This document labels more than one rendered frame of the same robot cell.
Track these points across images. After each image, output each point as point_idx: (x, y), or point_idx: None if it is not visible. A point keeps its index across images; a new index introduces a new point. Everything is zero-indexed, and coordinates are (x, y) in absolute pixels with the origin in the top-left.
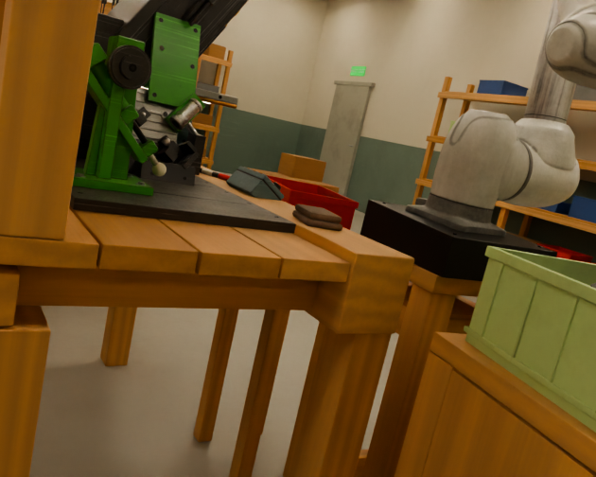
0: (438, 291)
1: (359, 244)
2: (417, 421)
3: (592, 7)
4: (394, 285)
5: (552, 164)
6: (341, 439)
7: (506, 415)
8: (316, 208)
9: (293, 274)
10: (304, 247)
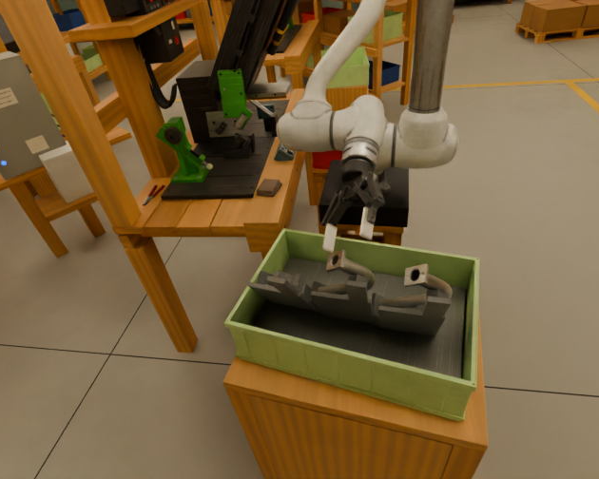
0: (323, 228)
1: (260, 212)
2: None
3: (297, 105)
4: (270, 234)
5: (412, 146)
6: None
7: None
8: (268, 182)
9: (217, 232)
10: (237, 213)
